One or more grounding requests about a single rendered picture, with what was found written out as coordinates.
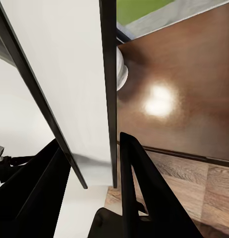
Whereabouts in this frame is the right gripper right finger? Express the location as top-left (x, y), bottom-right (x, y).
top-left (119, 132), bottom-right (203, 238)

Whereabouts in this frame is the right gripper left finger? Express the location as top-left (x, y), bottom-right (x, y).
top-left (0, 139), bottom-right (71, 238)

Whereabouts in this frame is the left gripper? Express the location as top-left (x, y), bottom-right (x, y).
top-left (0, 156), bottom-right (34, 183)

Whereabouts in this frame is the hardback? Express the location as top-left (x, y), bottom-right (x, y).
top-left (0, 0), bottom-right (118, 189)

